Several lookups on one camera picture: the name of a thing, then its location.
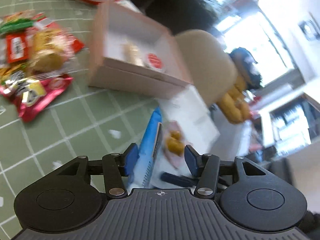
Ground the beige chair right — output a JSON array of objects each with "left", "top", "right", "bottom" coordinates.
[{"left": 175, "top": 30, "right": 238, "bottom": 106}]

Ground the dark red foil snack packet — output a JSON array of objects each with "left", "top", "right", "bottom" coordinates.
[{"left": 1, "top": 74, "right": 73, "bottom": 122}]

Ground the small red candy packet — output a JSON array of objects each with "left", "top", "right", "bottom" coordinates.
[{"left": 5, "top": 32, "right": 29, "bottom": 63}]

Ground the red white striped snack packet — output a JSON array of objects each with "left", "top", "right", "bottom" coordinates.
[{"left": 34, "top": 18, "right": 85, "bottom": 54}]

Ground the black aquarium cabinet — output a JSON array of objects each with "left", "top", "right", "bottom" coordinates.
[{"left": 130, "top": 0, "right": 218, "bottom": 35}]

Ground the green red snack packet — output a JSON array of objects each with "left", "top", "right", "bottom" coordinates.
[{"left": 1, "top": 10, "right": 45, "bottom": 35}]

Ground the pink open cardboard box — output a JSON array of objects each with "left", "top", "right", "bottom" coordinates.
[{"left": 87, "top": 1, "right": 193, "bottom": 99}]

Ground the blue snack packet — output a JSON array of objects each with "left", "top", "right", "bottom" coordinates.
[{"left": 127, "top": 107, "right": 163, "bottom": 192}]

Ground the yellow bread snack packet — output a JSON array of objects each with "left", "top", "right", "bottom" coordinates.
[{"left": 29, "top": 28, "right": 74, "bottom": 73}]

